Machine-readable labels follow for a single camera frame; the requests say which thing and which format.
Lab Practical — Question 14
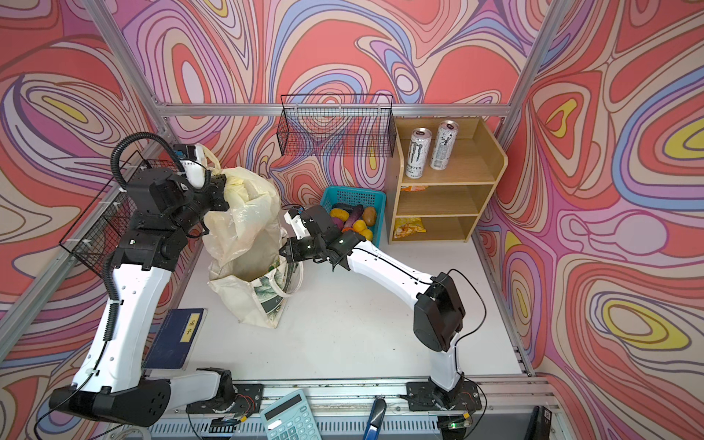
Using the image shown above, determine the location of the black wire basket back wall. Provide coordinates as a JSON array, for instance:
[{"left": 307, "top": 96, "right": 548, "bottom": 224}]
[{"left": 277, "top": 93, "right": 396, "bottom": 158}]

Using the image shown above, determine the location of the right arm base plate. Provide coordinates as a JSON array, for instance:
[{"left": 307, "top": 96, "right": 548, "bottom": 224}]
[{"left": 403, "top": 377, "right": 483, "bottom": 414}]

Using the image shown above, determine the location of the wooden shelf unit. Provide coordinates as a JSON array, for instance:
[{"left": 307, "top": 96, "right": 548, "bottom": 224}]
[{"left": 384, "top": 117, "right": 508, "bottom": 244}]

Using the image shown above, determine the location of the white Monster can left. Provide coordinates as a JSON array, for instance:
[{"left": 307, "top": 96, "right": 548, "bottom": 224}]
[{"left": 405, "top": 128, "right": 432, "bottom": 179}]

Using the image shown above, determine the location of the light purple toy eggplant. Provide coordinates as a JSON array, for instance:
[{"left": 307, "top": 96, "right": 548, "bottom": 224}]
[{"left": 344, "top": 205, "right": 364, "bottom": 229}]

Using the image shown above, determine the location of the blue handled tool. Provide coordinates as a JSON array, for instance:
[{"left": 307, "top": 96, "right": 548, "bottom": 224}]
[{"left": 363, "top": 398, "right": 387, "bottom": 440}]

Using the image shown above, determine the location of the teal calculator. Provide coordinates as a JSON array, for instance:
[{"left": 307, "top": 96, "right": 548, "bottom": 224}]
[{"left": 260, "top": 390, "right": 321, "bottom": 440}]

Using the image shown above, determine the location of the purple toy onion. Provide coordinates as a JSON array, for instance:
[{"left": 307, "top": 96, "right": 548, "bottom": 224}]
[{"left": 331, "top": 217, "right": 345, "bottom": 230}]

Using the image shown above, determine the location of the blue book on table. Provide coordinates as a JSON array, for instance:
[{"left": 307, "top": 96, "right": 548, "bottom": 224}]
[{"left": 143, "top": 308, "right": 207, "bottom": 370}]

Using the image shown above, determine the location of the black wire basket left wall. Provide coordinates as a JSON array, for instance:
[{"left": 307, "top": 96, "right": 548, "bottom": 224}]
[{"left": 62, "top": 161, "right": 212, "bottom": 277}]

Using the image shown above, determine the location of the yellow toy lemon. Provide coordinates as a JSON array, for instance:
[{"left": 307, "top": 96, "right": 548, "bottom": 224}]
[{"left": 352, "top": 219, "right": 368, "bottom": 233}]

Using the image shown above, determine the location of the beige canvas tote bag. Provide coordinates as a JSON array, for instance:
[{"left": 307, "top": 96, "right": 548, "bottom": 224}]
[{"left": 208, "top": 233, "right": 304, "bottom": 329}]

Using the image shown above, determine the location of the brown toy potato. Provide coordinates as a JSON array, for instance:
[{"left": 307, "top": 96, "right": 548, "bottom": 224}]
[{"left": 362, "top": 206, "right": 377, "bottom": 228}]

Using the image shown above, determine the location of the yellow toy corn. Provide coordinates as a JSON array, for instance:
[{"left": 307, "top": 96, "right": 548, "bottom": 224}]
[{"left": 330, "top": 208, "right": 350, "bottom": 222}]

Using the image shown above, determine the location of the teal plastic basket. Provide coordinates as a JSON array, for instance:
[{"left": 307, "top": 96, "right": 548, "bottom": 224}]
[{"left": 320, "top": 186, "right": 387, "bottom": 247}]

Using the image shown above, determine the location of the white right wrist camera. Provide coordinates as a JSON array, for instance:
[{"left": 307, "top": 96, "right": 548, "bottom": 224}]
[{"left": 284, "top": 209, "right": 310, "bottom": 239}]

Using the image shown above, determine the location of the yellowish plastic grocery bag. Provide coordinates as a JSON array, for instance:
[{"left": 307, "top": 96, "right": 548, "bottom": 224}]
[{"left": 196, "top": 144, "right": 282, "bottom": 282}]

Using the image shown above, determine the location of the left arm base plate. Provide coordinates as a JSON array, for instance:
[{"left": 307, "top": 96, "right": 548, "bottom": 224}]
[{"left": 186, "top": 383, "right": 264, "bottom": 417}]

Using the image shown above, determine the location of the white energy can right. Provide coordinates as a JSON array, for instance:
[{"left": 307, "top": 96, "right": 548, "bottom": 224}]
[{"left": 430, "top": 120, "right": 459, "bottom": 171}]

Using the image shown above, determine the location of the yellow chip packet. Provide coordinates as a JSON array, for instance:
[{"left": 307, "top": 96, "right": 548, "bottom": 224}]
[{"left": 393, "top": 217, "right": 426, "bottom": 239}]

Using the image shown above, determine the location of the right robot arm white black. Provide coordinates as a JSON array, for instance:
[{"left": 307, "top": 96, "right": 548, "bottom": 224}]
[{"left": 280, "top": 205, "right": 466, "bottom": 410}]

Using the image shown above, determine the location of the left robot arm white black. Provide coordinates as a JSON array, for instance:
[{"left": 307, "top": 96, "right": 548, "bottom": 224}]
[{"left": 49, "top": 132, "right": 236, "bottom": 427}]

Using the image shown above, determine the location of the black device bottom right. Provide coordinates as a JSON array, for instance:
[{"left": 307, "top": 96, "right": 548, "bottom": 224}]
[{"left": 524, "top": 406, "right": 553, "bottom": 440}]

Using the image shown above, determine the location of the black wire basket wall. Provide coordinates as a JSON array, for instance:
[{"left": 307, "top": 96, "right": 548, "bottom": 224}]
[
  {"left": 277, "top": 93, "right": 396, "bottom": 158},
  {"left": 62, "top": 161, "right": 212, "bottom": 277}
]

